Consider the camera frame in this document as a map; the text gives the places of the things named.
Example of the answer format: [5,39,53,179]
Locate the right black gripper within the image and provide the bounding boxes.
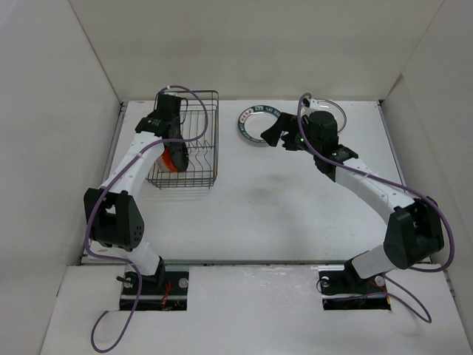
[260,112,320,156]

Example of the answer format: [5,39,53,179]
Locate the black plate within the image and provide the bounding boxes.
[166,142,189,172]

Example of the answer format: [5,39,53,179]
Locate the orange plate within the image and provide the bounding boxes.
[161,148,178,173]

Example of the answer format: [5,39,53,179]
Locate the white plate dark patterned rim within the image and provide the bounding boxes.
[236,104,282,146]

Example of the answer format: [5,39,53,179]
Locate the white plate red characters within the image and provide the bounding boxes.
[314,98,347,133]

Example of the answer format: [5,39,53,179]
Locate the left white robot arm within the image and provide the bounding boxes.
[84,93,189,294]

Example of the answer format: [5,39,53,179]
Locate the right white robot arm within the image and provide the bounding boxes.
[260,111,444,294]

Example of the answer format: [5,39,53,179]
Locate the grey wire dish rack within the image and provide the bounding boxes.
[146,89,219,189]

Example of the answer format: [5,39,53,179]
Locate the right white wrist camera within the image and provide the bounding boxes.
[301,97,322,118]

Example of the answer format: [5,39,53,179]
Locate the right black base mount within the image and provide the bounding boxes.
[316,268,391,311]

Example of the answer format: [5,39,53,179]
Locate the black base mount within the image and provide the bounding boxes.
[316,268,391,311]
[117,271,189,311]

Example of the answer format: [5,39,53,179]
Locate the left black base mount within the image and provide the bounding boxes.
[117,271,189,311]

